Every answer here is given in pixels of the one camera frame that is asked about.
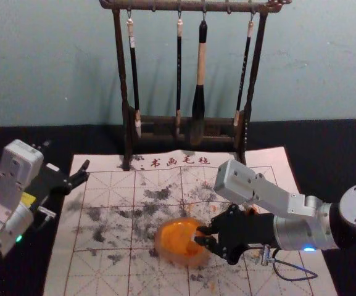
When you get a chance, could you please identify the black table cloth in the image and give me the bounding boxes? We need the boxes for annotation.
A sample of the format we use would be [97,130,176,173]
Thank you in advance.
[0,118,356,296]

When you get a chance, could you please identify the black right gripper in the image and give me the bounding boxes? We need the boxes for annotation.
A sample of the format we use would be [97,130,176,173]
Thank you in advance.
[193,203,279,266]

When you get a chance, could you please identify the right gripper cable with plug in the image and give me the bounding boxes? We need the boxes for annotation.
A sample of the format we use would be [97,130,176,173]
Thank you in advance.
[261,244,319,282]

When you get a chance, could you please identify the ink-stained gridded calligraphy felt mat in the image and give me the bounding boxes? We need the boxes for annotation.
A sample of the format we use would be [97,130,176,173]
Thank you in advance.
[43,146,339,296]

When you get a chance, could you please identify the gripper cable with plug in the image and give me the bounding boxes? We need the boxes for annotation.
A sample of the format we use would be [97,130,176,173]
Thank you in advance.
[35,205,57,231]
[261,244,319,282]

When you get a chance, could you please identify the orange translucent paint dish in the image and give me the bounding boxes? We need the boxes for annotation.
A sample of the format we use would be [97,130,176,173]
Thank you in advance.
[154,216,213,268]

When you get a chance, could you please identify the thin black brush, brown tip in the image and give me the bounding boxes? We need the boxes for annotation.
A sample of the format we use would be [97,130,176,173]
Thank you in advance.
[233,20,255,128]

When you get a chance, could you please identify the dark wooden brush rack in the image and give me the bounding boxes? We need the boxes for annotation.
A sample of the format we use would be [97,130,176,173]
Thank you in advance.
[98,0,293,171]

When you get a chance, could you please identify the thick tan brush, black tuft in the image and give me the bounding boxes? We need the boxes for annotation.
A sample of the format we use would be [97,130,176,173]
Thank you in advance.
[190,20,209,146]

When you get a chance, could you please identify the thin black brush, short white cap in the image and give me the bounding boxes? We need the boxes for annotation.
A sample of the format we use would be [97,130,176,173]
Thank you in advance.
[174,18,184,137]

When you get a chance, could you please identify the left gripper cable with plug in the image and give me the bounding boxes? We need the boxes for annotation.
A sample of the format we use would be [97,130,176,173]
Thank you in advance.
[35,205,57,231]

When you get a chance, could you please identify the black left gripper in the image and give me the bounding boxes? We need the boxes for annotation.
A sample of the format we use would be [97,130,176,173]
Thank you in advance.
[22,159,91,214]

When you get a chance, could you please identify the thin black brush, long white cap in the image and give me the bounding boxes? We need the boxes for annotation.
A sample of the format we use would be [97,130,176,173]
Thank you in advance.
[125,18,143,139]

